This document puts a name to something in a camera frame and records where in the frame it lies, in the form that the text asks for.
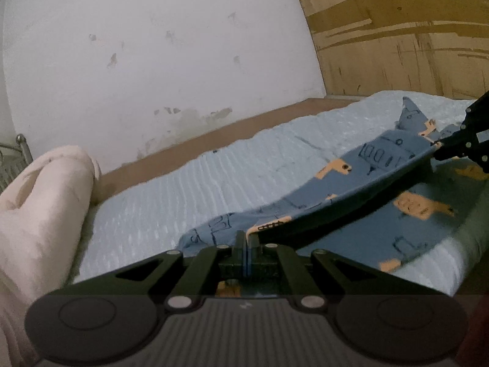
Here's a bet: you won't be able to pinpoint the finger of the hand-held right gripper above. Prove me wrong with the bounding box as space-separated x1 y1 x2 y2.
460 90 489 131
433 129 489 169

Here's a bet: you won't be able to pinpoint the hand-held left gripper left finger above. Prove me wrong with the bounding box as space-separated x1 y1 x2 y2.
68 230 247 313

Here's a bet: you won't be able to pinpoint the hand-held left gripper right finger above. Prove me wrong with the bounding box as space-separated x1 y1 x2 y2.
247 233 432 311

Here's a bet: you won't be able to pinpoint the blue printed pants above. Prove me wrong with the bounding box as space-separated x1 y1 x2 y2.
178 97 489 299

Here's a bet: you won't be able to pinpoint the light blue deer-print blanket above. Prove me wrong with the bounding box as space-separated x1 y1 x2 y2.
72 90 489 296

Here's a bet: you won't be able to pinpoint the plywood board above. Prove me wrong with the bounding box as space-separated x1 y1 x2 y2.
286 0 489 102

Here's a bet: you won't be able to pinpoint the rolled cream quilt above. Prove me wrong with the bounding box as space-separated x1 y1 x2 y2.
0 144 102 367

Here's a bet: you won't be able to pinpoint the metal bed headboard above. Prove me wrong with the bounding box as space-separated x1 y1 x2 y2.
0 133 35 196

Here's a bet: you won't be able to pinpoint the brown bed frame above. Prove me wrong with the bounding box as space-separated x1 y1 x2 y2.
90 97 364 206

